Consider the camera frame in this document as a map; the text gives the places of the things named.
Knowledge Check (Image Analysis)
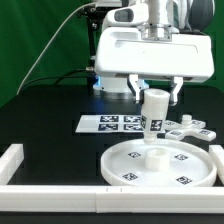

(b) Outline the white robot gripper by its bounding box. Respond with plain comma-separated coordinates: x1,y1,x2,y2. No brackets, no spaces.
95,27,214,106

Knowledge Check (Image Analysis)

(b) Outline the white cross-shaped table base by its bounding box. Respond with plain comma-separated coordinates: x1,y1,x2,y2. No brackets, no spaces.
164,115,216,141

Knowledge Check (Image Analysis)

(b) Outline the white round table top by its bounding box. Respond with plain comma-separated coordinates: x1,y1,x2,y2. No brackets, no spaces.
101,139,217,187

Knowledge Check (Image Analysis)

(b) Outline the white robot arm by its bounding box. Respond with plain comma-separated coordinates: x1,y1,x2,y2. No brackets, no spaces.
94,0,215,104

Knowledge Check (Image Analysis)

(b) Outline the white marker sheet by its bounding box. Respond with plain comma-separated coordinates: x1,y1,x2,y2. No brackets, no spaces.
74,114,167,135

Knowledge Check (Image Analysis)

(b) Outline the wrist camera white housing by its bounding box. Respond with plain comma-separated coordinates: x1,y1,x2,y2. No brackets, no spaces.
102,3,149,30

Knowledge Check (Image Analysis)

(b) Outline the black cable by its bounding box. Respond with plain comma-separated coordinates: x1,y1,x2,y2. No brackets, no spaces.
19,68,94,93

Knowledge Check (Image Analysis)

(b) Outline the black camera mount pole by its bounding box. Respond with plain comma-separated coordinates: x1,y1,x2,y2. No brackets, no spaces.
78,2,108,95

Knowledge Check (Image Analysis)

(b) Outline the grey cable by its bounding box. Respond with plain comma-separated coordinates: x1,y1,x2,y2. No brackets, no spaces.
15,3,98,97

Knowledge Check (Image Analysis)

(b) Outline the white U-shaped frame fence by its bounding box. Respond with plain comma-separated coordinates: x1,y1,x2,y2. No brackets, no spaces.
0,144,224,214

